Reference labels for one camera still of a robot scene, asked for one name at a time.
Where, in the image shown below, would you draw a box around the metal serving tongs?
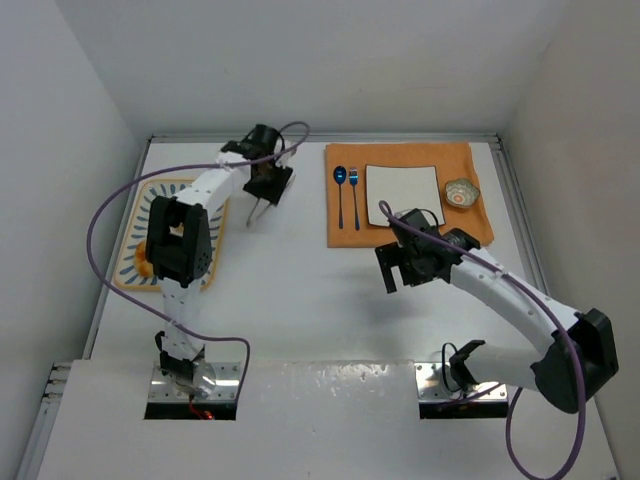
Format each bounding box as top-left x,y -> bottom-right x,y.
245,199 -> 272,229

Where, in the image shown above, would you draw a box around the curled striped croissant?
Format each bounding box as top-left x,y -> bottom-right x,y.
133,240 -> 154,278

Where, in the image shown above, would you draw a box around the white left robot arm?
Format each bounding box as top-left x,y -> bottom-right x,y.
146,124 -> 295,384

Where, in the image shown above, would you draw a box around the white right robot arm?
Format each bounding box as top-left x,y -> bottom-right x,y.
375,203 -> 619,414

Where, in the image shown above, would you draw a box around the blue metal spoon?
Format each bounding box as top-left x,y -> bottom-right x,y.
333,165 -> 347,229

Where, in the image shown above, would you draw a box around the orange cloth placemat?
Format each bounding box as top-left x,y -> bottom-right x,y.
325,143 -> 494,248

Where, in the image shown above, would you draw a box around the white square plate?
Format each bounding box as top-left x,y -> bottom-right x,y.
365,165 -> 446,227

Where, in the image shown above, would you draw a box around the small flower-shaped sauce dish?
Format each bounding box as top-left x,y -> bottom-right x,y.
444,178 -> 480,209

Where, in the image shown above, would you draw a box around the blue metal fork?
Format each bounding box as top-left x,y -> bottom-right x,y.
349,167 -> 361,231

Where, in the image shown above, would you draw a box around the blue patterned serving tray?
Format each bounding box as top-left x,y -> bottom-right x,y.
112,178 -> 229,292

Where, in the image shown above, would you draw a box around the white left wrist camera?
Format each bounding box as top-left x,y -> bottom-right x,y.
272,137 -> 296,168

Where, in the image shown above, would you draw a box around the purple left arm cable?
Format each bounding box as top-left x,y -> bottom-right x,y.
87,121 -> 311,396

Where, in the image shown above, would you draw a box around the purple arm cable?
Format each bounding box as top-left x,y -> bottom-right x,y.
378,200 -> 587,480
87,121 -> 311,396

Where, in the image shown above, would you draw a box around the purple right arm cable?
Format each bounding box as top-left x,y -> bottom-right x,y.
378,200 -> 587,480

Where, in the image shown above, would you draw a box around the black right base cable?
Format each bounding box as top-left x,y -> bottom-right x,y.
441,342 -> 466,399

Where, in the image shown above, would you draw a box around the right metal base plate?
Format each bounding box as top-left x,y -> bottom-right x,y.
414,362 -> 509,420

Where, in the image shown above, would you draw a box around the metal base plate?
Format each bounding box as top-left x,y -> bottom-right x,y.
144,362 -> 241,421
414,362 -> 509,420

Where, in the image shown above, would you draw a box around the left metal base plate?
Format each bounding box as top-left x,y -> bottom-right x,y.
144,362 -> 241,421

